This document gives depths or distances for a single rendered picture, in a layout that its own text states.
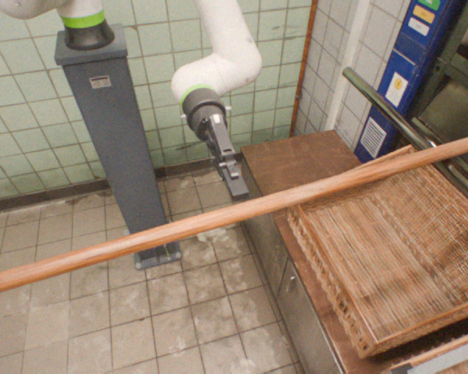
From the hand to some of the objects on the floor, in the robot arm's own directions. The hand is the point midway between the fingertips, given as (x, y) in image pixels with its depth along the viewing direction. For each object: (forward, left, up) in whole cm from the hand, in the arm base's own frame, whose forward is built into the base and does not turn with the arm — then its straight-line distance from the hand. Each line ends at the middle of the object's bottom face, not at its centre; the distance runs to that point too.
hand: (235, 182), depth 60 cm
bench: (+45, +52, -120) cm, 138 cm away
